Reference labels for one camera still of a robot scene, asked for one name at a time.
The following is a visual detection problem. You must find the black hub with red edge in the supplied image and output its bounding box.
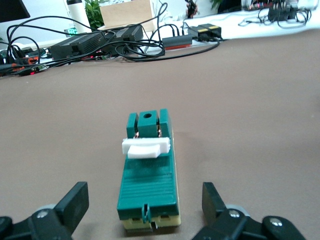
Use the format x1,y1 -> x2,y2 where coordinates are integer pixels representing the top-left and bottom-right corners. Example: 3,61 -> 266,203
162,34 -> 194,51

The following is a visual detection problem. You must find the black monitor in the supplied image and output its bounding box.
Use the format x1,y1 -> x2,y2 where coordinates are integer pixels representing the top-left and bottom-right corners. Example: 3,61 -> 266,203
0,0 -> 31,23

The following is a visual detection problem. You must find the green plant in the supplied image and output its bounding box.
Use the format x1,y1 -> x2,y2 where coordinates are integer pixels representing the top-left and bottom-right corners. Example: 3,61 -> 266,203
84,0 -> 106,30

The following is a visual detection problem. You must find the black tangled cable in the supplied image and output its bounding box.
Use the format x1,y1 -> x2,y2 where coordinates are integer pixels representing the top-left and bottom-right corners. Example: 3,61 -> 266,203
6,15 -> 111,66

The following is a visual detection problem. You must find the green circuit board module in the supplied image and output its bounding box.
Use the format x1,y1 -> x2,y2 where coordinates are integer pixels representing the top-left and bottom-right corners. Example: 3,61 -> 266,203
116,108 -> 182,230

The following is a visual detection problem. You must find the white bottle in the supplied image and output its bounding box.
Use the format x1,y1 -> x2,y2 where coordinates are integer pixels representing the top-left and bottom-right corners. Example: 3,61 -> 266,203
66,0 -> 91,35

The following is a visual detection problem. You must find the black box with yellow labels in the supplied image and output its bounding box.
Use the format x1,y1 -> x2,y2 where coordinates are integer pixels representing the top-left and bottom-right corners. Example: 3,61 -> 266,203
187,23 -> 223,43

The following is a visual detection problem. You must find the large black power brick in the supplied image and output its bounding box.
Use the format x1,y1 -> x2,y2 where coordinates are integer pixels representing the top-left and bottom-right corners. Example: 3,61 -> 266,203
49,32 -> 107,61

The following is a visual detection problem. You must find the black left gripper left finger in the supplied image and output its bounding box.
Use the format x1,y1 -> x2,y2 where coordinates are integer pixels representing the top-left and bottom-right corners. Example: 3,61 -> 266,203
0,181 -> 90,240

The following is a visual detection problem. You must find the black arched table cable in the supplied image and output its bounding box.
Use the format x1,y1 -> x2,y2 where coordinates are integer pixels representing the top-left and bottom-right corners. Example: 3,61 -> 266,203
122,37 -> 221,63

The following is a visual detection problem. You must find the orange black connector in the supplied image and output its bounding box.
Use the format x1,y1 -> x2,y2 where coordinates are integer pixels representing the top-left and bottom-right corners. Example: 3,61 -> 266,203
12,56 -> 41,75

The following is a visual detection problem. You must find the plain beige carton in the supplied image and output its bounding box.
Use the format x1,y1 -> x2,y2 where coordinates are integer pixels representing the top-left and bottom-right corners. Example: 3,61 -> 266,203
99,0 -> 158,33

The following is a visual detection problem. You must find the black electronic device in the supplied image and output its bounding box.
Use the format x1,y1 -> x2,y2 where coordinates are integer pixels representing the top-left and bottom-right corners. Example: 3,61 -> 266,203
267,1 -> 300,23

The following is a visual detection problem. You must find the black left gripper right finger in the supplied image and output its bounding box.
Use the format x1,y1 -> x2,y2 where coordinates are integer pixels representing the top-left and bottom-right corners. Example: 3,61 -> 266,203
191,181 -> 307,240

